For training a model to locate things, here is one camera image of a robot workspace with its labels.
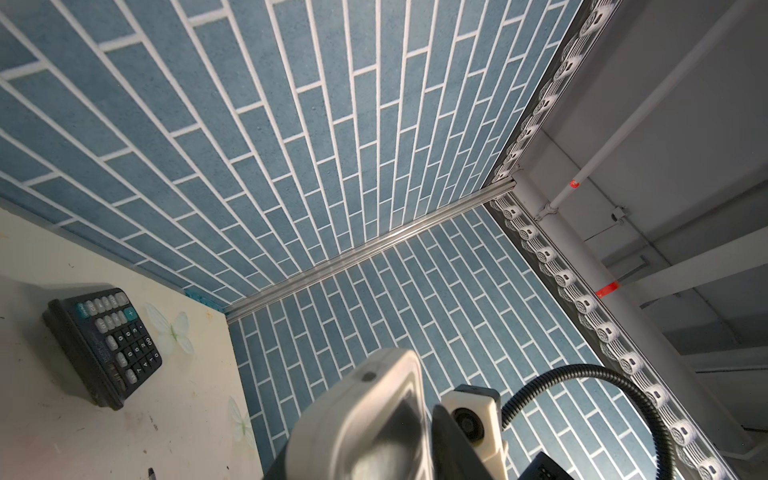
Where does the white remote control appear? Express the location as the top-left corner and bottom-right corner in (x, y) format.
(284, 348), (433, 479)

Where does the black corrugated cable hose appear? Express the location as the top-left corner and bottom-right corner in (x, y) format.
(500, 363), (678, 480)

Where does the black desk calculator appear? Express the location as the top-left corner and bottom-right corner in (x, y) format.
(43, 288), (163, 411)

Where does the LED light strip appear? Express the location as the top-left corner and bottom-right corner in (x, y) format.
(489, 1), (737, 479)

